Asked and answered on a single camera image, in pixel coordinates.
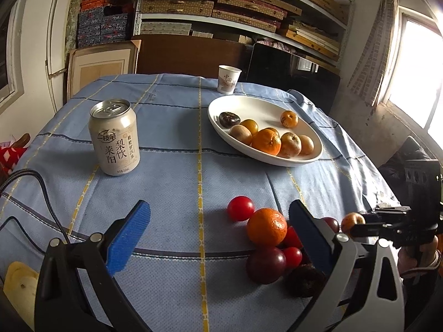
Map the small tan pear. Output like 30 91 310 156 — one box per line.
280 110 299 127

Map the brick patterned curtain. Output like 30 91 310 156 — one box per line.
348 0 402 108

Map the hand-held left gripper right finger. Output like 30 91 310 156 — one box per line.
289 200 405 332

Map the dark brown passion fruit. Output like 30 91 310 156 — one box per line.
284 264 328 299
219 111 242 128

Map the red white cloth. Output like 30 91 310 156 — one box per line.
0 142 29 181

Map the small yellow orange persimmon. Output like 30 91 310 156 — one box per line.
240 119 259 136

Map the small red yellow apple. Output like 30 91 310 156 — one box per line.
341 212 366 236

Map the beige framed board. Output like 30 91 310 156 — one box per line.
67 40 142 101

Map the white oval plate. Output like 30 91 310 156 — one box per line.
208 96 323 167

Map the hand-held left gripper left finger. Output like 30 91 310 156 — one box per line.
35 200 153 332

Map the blue checked tablecloth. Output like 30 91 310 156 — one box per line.
0 74 407 332

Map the shelf of patterned boxes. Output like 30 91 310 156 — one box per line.
140 0 350 63

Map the black braided cable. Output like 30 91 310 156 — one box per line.
0 169 71 247

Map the red cherry tomato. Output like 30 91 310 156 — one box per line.
227 196 256 222
283 247 303 269
280 226 303 250

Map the dark glass window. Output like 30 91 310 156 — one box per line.
0 0 27 115

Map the white paper cup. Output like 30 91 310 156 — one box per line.
217 65 242 95

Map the brown russet pear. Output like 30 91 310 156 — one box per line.
279 132 302 159
228 124 254 146
298 135 315 156

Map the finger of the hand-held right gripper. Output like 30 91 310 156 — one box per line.
371 205 413 217
349 221 416 247

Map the bright window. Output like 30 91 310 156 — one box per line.
379 7 443 142

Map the white wall conduit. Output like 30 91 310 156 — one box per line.
46 0 67 113

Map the brown wooden board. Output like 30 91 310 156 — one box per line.
131 35 251 77

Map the mottled green slab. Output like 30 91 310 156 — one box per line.
66 0 84 52

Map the dark purple plum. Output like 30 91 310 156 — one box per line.
246 245 287 285
322 216 340 234

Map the orange mandarin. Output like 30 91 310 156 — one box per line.
251 129 282 156
246 207 289 248

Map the person's right hand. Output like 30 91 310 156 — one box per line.
397 237 442 279

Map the stack of blue patterned boxes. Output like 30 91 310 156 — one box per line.
77 0 136 49

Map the black screen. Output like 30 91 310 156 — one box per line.
246 43 341 115

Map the cream drink can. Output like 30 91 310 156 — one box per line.
89 98 141 176

